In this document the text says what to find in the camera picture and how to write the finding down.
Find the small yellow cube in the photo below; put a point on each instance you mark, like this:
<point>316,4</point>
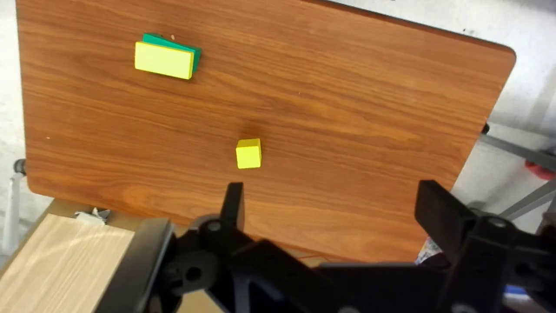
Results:
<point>250,153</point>

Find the long yellow block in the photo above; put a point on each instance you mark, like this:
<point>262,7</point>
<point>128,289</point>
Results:
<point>164,59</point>

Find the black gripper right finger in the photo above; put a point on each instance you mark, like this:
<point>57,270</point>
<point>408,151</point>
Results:
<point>444,214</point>

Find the light plywood board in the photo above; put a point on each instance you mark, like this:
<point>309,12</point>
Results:
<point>58,266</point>

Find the grey table leg frame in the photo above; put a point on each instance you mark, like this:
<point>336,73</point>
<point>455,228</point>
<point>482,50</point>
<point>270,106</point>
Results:
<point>522,150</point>

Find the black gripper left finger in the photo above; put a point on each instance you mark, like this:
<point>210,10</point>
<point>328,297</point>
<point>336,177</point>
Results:
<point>234,205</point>

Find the black table knob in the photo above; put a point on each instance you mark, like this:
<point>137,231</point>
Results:
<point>20,167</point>
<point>486,127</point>

